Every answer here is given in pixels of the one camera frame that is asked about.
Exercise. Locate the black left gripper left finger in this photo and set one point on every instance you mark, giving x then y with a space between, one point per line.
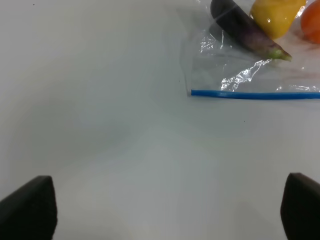
30 212

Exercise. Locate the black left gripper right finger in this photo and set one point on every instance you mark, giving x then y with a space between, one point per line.
300 208

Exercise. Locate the clear zip bag blue seal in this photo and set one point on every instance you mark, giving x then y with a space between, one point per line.
215 65

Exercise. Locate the orange fruit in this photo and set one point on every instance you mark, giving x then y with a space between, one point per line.
310 22

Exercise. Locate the yellow pear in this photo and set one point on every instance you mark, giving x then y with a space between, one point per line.
275 17

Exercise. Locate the purple eggplant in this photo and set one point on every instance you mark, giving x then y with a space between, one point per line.
242 28

